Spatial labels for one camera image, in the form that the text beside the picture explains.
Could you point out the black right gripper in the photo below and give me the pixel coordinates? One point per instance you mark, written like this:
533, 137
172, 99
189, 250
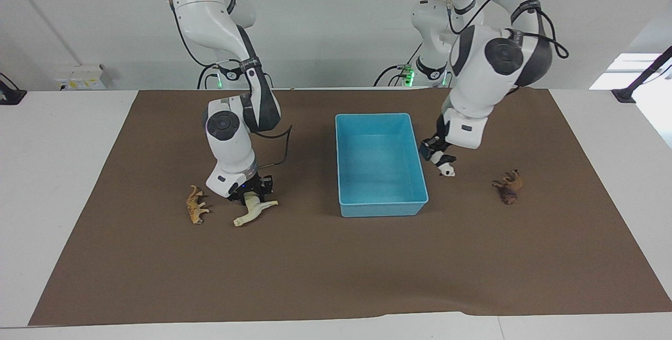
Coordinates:
257, 185

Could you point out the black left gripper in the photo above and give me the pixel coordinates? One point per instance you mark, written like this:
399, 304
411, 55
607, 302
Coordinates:
433, 147

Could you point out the black white panda toy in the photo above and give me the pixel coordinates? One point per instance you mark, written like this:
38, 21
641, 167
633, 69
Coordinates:
449, 169

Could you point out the cream llama toy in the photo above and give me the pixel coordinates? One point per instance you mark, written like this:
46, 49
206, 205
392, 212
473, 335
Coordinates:
254, 211

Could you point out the orange striped tiger toy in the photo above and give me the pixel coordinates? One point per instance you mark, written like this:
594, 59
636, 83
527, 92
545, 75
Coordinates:
195, 206

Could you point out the brown lion toy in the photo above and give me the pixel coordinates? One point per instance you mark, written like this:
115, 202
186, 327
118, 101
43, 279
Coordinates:
509, 188

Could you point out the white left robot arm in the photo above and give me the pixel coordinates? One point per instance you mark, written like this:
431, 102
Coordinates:
488, 77

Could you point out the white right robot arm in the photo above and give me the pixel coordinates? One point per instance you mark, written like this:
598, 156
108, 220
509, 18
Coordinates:
231, 140

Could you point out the light blue storage box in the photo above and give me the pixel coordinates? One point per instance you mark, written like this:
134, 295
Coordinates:
380, 167

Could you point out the brown table mat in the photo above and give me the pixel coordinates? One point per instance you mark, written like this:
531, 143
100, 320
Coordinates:
315, 266

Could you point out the black table clamp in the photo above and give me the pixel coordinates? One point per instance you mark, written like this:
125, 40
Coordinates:
10, 94

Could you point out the white wall socket box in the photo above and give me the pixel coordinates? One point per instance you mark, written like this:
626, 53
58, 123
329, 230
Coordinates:
81, 77

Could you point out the black camera stand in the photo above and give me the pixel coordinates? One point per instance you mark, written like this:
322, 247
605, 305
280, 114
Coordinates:
638, 80

